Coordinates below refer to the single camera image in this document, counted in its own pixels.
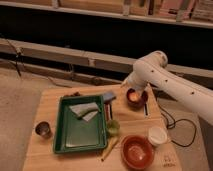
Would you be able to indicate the grey-green sponge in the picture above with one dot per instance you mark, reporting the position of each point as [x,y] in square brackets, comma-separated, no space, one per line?
[85,111]

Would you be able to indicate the small dark bowl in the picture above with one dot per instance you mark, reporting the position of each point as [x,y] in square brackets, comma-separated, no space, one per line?
[136,100]

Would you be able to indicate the green plastic tray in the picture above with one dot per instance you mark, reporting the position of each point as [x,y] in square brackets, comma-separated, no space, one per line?
[78,135]

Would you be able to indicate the red pen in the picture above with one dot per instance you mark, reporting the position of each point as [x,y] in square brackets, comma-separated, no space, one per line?
[108,111]

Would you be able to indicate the small green cup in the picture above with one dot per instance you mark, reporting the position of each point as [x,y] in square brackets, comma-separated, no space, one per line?
[113,127]

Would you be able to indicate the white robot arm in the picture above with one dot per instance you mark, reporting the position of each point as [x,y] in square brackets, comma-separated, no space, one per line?
[151,69]

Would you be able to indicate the large red-brown bowl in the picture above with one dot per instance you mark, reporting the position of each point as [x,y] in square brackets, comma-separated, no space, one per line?
[136,152]

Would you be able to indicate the small metal cup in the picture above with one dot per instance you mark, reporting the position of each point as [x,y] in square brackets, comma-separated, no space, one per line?
[43,129]

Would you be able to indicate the black marker pen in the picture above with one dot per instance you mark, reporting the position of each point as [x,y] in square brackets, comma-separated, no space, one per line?
[145,110]

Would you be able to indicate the yellow wooden stick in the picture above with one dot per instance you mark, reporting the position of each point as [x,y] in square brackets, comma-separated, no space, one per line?
[111,143]

